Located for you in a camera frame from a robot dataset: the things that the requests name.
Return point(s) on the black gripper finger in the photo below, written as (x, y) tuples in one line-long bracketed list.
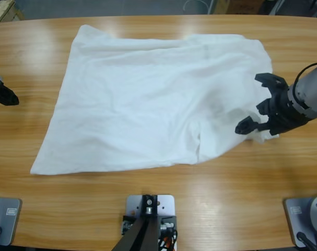
[(4, 94)]

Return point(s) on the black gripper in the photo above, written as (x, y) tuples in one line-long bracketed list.
[(288, 112)]

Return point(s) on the white T-shirt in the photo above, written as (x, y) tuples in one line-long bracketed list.
[(147, 99)]

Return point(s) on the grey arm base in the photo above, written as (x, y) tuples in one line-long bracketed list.
[(296, 217), (6, 222)]

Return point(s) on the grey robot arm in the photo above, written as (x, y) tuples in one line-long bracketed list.
[(313, 89)]

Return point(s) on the light wooden pallet stack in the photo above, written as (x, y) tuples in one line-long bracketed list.
[(4, 10)]

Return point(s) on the grey metal stand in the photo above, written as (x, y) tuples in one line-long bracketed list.
[(275, 6)]

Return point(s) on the dark brown cardboard box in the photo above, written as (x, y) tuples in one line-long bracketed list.
[(243, 5)]

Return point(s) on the light brown cardboard box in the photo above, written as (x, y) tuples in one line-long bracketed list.
[(221, 6)]

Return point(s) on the dark grey chair base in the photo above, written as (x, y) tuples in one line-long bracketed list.
[(316, 9)]

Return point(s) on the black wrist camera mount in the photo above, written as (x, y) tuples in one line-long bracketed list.
[(270, 78)]

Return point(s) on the white mount block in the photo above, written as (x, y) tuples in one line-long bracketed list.
[(166, 206)]

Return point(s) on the dark post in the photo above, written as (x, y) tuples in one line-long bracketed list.
[(143, 235)]

